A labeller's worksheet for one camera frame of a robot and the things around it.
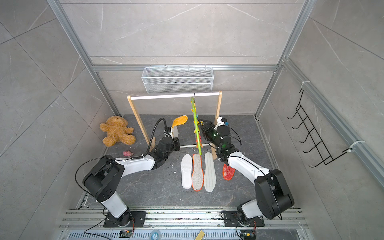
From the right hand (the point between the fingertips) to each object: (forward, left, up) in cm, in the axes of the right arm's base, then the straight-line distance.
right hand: (199, 122), depth 79 cm
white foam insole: (-13, +9, -28) cm, 32 cm away
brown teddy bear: (+14, +58, -19) cm, 63 cm away
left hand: (+1, +12, -14) cm, 19 cm away
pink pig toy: (-5, +47, -24) cm, 53 cm away
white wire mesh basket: (+35, +13, +4) cm, 38 cm away
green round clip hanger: (-11, +1, +5) cm, 12 cm away
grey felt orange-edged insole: (-19, +2, -27) cm, 33 cm away
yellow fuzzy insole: (+2, +10, -1) cm, 10 cm away
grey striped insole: (-21, -6, -28) cm, 35 cm away
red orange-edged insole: (-17, -17, -28) cm, 37 cm away
